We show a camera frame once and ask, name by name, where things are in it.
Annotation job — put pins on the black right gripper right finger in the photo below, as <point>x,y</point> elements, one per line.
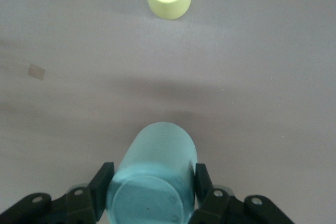
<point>207,192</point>

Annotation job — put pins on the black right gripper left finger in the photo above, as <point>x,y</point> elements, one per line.
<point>99,190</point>

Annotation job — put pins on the pale green plastic cup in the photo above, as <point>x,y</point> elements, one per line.
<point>155,174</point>

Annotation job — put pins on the small brown tape square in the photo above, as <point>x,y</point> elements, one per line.
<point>36,72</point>

